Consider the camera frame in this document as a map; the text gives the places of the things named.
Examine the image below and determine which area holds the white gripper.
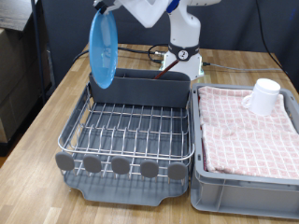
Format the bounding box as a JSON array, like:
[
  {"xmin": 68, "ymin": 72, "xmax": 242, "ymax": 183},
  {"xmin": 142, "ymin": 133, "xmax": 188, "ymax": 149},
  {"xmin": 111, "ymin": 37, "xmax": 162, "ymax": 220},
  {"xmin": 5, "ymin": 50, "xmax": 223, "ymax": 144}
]
[{"xmin": 93, "ymin": 0, "xmax": 170, "ymax": 29}]

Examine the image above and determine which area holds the blue plastic plate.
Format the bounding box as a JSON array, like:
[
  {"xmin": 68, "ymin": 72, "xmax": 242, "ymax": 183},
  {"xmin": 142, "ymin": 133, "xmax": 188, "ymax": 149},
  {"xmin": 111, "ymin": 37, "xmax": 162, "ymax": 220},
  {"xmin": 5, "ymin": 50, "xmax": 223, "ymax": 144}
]
[{"xmin": 89, "ymin": 7, "xmax": 120, "ymax": 90}]

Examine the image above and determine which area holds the brown wooden spoon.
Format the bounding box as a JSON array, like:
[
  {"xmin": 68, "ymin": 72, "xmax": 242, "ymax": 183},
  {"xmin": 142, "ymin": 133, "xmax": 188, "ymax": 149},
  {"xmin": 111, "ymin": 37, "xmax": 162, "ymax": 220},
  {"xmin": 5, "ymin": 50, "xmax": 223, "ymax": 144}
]
[{"xmin": 153, "ymin": 59, "xmax": 181, "ymax": 80}]

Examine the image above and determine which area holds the wooden shelf board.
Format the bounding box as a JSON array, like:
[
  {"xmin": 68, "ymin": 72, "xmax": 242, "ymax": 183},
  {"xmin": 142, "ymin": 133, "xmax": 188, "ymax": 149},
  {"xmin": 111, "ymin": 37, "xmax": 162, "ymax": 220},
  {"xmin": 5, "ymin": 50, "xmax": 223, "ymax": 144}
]
[{"xmin": 0, "ymin": 0, "xmax": 35, "ymax": 33}]

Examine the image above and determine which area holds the dark grey cutlery holder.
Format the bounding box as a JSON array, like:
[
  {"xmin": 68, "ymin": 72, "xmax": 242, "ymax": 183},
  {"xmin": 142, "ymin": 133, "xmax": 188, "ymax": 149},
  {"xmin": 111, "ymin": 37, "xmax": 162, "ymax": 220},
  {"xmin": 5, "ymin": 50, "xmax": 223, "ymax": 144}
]
[{"xmin": 88, "ymin": 66, "xmax": 192, "ymax": 109}]

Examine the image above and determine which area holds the cardboard box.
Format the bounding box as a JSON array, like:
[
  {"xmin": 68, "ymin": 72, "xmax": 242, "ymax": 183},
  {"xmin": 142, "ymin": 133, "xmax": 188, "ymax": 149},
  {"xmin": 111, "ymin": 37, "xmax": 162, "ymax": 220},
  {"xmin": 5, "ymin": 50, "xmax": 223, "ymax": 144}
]
[
  {"xmin": 0, "ymin": 90, "xmax": 45, "ymax": 145},
  {"xmin": 0, "ymin": 27, "xmax": 52, "ymax": 105}
]

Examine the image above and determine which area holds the white mug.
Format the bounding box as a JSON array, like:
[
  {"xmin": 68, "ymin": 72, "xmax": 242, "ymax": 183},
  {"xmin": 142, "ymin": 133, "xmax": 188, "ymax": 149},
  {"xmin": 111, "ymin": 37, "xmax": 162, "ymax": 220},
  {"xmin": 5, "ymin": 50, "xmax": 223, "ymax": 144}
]
[{"xmin": 241, "ymin": 77, "xmax": 281, "ymax": 117}]

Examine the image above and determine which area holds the grey drain tray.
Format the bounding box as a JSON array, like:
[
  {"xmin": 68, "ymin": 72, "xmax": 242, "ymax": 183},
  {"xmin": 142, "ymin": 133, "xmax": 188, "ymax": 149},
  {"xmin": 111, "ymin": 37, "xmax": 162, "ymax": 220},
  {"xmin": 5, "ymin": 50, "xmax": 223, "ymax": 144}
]
[{"xmin": 63, "ymin": 92, "xmax": 192, "ymax": 207}]

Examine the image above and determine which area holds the pink checked towel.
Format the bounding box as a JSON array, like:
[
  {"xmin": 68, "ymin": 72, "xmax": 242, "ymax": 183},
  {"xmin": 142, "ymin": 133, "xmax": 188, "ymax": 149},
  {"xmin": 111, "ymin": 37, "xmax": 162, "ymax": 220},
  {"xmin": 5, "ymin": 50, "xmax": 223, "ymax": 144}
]
[{"xmin": 197, "ymin": 85, "xmax": 299, "ymax": 181}]

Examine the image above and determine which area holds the grey plastic crate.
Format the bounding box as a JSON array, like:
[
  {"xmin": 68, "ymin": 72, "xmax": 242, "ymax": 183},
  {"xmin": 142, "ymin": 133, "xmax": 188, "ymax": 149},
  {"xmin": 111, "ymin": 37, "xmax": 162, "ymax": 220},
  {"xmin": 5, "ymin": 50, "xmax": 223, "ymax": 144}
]
[{"xmin": 190, "ymin": 82, "xmax": 299, "ymax": 220}]

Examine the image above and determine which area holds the long black table cable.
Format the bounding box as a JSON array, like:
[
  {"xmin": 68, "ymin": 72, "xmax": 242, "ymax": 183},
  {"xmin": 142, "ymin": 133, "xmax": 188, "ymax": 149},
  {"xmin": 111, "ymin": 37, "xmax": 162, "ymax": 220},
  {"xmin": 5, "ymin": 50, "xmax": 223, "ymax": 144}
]
[{"xmin": 72, "ymin": 45, "xmax": 158, "ymax": 63}]

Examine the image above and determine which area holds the looped black cable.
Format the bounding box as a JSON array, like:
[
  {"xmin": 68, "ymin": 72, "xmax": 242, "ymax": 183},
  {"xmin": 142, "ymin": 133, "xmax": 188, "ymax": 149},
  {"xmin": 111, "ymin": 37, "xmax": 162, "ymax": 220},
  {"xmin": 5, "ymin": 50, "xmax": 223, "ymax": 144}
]
[{"xmin": 147, "ymin": 43, "xmax": 170, "ymax": 65}]

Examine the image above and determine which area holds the black metal shelf post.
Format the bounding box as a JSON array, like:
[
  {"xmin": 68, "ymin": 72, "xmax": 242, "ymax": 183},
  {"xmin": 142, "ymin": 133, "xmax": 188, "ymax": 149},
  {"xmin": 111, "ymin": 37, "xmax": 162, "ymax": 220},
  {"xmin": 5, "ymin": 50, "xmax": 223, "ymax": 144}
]
[{"xmin": 30, "ymin": 0, "xmax": 49, "ymax": 105}]

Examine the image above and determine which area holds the grey cable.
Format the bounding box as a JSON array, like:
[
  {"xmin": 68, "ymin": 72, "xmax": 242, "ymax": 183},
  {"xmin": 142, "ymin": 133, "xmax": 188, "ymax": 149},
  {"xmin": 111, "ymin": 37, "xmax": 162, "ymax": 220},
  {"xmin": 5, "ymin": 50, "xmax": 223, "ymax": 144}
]
[{"xmin": 202, "ymin": 62, "xmax": 286, "ymax": 74}]

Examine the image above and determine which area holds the thin black hanging cable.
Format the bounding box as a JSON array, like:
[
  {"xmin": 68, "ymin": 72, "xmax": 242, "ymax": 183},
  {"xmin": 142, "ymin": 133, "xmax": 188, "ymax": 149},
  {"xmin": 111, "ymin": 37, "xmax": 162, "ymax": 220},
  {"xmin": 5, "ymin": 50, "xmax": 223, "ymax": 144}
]
[{"xmin": 254, "ymin": 0, "xmax": 290, "ymax": 77}]

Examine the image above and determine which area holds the metal wire dish rack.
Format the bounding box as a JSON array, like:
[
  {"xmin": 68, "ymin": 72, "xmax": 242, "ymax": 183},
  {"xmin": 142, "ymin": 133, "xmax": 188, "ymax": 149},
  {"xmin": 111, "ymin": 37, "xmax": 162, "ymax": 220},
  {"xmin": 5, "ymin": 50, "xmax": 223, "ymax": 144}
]
[{"xmin": 54, "ymin": 82, "xmax": 196, "ymax": 188}]

